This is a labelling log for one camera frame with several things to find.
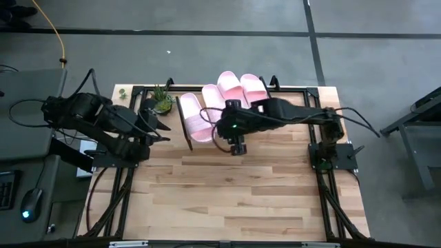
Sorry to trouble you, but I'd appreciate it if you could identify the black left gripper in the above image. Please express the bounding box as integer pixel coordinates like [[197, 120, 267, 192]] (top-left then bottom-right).
[[137, 98, 172, 145]]

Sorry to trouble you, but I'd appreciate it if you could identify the pink slide sandal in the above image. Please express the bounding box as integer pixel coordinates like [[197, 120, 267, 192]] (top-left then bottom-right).
[[216, 70, 249, 108], [179, 92, 215, 144], [201, 84, 228, 123], [240, 73, 269, 104]]

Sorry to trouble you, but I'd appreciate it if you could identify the wooden shelf with black rails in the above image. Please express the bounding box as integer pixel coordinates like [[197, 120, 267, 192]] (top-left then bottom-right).
[[175, 75, 273, 152]]

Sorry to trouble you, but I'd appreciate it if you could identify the potted green succulent plant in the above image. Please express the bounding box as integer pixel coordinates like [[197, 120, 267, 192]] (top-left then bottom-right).
[[150, 84, 176, 116]]

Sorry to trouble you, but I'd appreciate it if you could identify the white box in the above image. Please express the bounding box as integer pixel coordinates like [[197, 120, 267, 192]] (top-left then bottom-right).
[[76, 139, 97, 179]]

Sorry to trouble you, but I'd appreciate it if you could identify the dark grey side desk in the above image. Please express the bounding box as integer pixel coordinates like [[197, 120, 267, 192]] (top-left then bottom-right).
[[0, 68, 91, 244]]

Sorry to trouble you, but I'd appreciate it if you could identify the black computer mouse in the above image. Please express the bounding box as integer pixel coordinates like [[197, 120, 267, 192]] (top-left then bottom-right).
[[19, 187, 44, 224]]

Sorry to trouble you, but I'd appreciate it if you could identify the black metal cart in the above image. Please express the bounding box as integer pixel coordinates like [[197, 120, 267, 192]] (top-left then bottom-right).
[[380, 85, 441, 203]]

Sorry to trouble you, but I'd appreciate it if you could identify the black keyboard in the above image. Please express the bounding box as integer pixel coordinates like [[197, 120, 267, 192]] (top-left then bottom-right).
[[0, 170, 21, 211]]

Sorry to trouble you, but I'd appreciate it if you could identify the person's shoe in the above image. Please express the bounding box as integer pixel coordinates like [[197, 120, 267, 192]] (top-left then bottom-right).
[[0, 17, 32, 30], [6, 5, 38, 18]]

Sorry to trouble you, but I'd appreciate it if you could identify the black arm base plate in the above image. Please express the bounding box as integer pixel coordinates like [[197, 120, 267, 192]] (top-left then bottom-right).
[[308, 143, 359, 170], [91, 149, 141, 169]]

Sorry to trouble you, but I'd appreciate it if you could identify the dark red cable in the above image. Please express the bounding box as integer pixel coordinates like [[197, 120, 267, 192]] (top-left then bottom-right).
[[85, 167, 108, 232]]

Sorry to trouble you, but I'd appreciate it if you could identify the silver metal bracket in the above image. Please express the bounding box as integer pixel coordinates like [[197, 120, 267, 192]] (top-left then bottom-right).
[[302, 242, 340, 248], [109, 240, 149, 248]]

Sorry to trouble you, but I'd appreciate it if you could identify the yellow floor cable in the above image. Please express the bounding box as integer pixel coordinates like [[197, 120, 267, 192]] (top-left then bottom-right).
[[32, 0, 67, 69]]

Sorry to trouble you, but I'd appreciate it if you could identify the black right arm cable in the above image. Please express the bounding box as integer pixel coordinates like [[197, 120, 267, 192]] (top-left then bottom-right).
[[323, 106, 382, 138]]

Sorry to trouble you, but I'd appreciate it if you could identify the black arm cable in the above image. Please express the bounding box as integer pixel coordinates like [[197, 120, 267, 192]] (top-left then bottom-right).
[[323, 106, 382, 138], [8, 99, 49, 129]]

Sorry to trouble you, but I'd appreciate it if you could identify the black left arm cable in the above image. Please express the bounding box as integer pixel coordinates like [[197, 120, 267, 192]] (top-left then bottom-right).
[[8, 99, 49, 129]]

